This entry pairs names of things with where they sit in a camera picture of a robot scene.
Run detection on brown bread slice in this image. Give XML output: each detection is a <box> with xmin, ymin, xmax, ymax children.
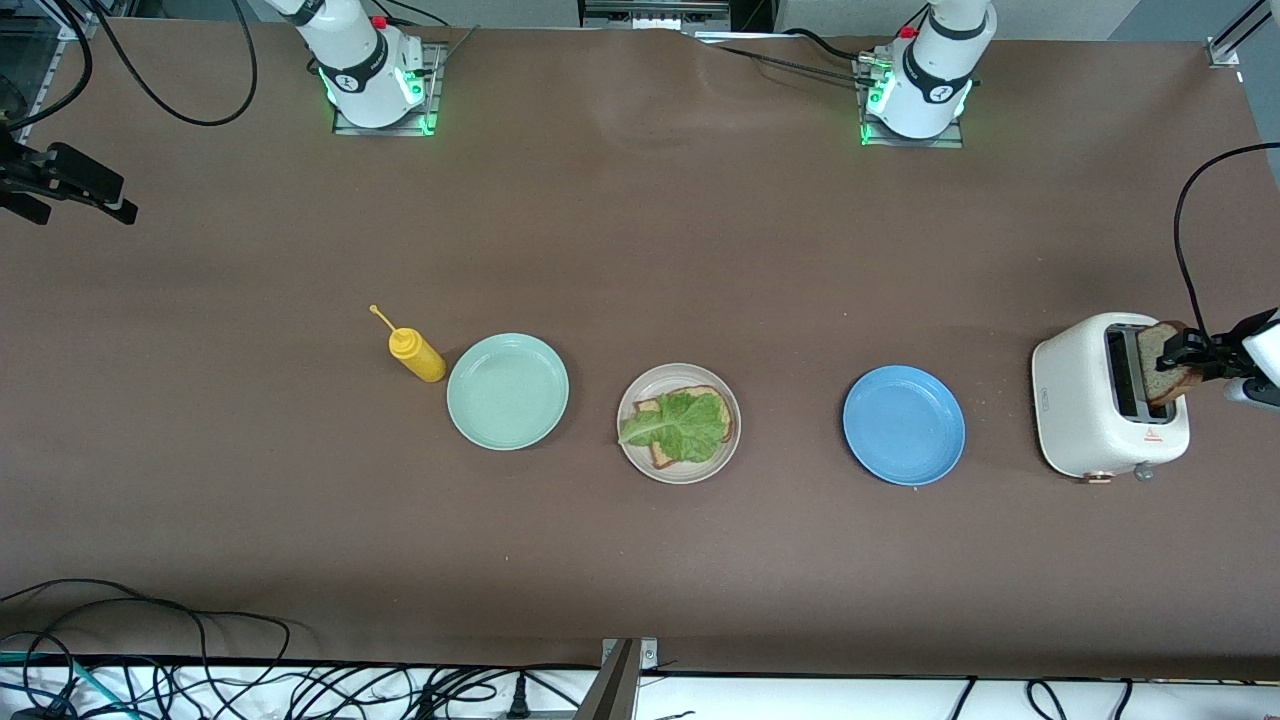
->
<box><xmin>1136</xmin><ymin>319</ymin><xmax>1201</xmax><ymax>408</ymax></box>
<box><xmin>633</xmin><ymin>385</ymin><xmax>737</xmax><ymax>470</ymax></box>

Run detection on beige plate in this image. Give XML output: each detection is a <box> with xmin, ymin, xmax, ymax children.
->
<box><xmin>616</xmin><ymin>362</ymin><xmax>743</xmax><ymax>486</ymax></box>

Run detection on aluminium frame bracket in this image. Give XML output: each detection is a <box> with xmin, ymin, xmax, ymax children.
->
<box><xmin>575</xmin><ymin>637</ymin><xmax>661</xmax><ymax>720</ymax></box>

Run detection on teal cable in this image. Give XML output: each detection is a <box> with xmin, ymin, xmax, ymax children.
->
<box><xmin>0</xmin><ymin>650</ymin><xmax>131</xmax><ymax>720</ymax></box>

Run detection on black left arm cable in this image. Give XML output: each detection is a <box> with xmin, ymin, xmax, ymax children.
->
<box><xmin>1173</xmin><ymin>142</ymin><xmax>1280</xmax><ymax>341</ymax></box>

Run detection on metal frame block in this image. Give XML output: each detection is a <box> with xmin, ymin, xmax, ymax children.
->
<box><xmin>578</xmin><ymin>0</ymin><xmax>733</xmax><ymax>33</ymax></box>

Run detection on yellow squeeze bottle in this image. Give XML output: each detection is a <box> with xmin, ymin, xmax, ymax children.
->
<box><xmin>368</xmin><ymin>303</ymin><xmax>449</xmax><ymax>385</ymax></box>

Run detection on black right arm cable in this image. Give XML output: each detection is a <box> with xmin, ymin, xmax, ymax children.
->
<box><xmin>0</xmin><ymin>0</ymin><xmax>259</xmax><ymax>133</ymax></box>

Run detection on white two-slot toaster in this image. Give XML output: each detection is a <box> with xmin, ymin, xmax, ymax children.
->
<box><xmin>1031</xmin><ymin>312</ymin><xmax>1192</xmax><ymax>484</ymax></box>

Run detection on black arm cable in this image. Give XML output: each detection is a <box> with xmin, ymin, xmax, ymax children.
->
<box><xmin>0</xmin><ymin>0</ymin><xmax>259</xmax><ymax>133</ymax></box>
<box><xmin>1173</xmin><ymin>142</ymin><xmax>1280</xmax><ymax>341</ymax></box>

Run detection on aluminium profile bar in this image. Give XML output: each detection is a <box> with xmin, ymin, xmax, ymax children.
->
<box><xmin>0</xmin><ymin>0</ymin><xmax>106</xmax><ymax>43</ymax></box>
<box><xmin>1205</xmin><ymin>0</ymin><xmax>1280</xmax><ymax>69</ymax></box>

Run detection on black base connector cables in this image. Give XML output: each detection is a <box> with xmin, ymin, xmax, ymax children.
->
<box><xmin>690</xmin><ymin>28</ymin><xmax>881</xmax><ymax>89</ymax></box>

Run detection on long black looping cable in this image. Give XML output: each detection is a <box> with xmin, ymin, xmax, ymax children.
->
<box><xmin>0</xmin><ymin>578</ymin><xmax>293</xmax><ymax>720</ymax></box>

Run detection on blue plate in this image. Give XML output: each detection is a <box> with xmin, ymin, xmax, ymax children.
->
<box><xmin>842</xmin><ymin>364</ymin><xmax>967</xmax><ymax>488</ymax></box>

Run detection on mint green plate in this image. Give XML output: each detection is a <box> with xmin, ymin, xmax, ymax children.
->
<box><xmin>446</xmin><ymin>332</ymin><xmax>571</xmax><ymax>452</ymax></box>

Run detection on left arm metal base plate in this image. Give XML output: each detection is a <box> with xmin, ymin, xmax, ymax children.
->
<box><xmin>855</xmin><ymin>58</ymin><xmax>967</xmax><ymax>150</ymax></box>

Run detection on green lettuce leaf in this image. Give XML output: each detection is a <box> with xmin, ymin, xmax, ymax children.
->
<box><xmin>618</xmin><ymin>390</ymin><xmax>730</xmax><ymax>465</ymax></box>

